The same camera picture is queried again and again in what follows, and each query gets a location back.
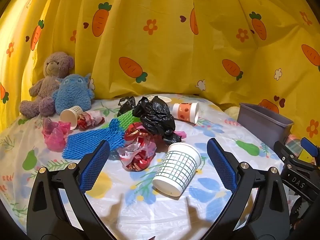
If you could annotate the yellow carrot-print curtain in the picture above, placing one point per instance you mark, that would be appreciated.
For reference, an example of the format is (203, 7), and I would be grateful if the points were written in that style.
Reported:
(175, 42)

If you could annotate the orange fruit-print paper cup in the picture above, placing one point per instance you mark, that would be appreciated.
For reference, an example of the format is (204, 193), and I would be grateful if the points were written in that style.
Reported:
(183, 110)

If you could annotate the purple teddy bear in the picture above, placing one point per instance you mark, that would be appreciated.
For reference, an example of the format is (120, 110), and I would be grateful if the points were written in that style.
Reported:
(52, 65)

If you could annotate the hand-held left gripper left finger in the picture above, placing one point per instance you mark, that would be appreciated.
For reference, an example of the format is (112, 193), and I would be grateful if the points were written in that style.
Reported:
(95, 167)

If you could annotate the blue foam net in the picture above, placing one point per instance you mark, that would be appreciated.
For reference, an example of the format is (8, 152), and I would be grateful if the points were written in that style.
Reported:
(100, 135)

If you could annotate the pink plastic bag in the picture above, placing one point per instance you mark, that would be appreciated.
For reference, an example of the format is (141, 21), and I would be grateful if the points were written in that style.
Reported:
(55, 137)

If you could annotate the pastel striped tissue pack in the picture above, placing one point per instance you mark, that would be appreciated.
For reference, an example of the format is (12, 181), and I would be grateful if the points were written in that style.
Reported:
(293, 142)

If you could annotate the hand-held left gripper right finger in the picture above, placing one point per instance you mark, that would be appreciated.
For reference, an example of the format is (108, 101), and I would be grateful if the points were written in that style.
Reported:
(222, 165)

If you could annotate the large black plastic bag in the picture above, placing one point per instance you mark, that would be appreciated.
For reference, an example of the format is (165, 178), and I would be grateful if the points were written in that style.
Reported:
(155, 120)

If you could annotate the grey plastic bin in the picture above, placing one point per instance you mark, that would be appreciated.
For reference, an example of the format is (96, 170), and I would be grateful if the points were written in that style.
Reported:
(262, 127)

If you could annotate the green foam net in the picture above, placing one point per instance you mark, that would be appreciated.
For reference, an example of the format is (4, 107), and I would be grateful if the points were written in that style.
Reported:
(125, 118)

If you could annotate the large grid-print paper cup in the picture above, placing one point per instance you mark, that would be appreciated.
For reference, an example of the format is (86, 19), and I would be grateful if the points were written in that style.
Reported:
(177, 167)

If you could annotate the floral plastic table cover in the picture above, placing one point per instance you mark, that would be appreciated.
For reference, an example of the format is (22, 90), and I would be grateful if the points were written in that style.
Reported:
(225, 130)

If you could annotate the small black plastic bag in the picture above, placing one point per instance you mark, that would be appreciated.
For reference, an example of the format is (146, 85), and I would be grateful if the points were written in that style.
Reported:
(126, 105)

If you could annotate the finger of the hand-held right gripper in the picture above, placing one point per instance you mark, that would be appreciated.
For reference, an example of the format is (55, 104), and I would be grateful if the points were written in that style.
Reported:
(285, 155)
(310, 145)

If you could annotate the pink plastic scrap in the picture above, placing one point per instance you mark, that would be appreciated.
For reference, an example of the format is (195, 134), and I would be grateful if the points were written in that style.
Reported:
(181, 133)

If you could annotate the large red white wrapper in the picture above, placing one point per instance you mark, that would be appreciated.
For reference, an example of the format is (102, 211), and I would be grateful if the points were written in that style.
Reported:
(136, 152)

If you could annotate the small red white wrapper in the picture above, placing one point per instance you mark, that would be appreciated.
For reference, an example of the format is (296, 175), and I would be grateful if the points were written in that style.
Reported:
(87, 120)

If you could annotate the blue plush toy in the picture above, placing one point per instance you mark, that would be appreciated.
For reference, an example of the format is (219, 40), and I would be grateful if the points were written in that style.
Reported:
(72, 92)

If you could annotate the small grid-print paper cup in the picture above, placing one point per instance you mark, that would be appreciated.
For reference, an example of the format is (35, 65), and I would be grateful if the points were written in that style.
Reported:
(68, 116)

